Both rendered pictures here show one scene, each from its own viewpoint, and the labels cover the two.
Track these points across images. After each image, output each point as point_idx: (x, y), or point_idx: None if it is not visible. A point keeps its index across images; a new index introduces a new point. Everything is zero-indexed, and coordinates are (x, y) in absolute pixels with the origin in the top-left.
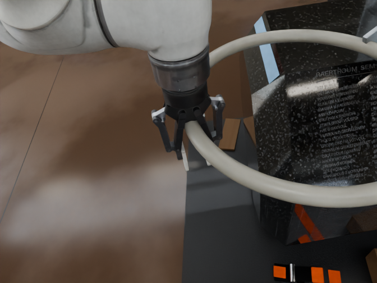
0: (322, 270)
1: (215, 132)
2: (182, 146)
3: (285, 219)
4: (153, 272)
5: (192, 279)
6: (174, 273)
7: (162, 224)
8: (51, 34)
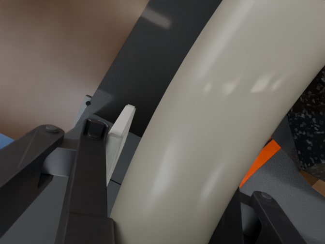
0: (271, 137)
1: (247, 219)
2: (107, 162)
3: (274, 133)
4: (96, 11)
5: (135, 51)
6: (119, 30)
7: None
8: None
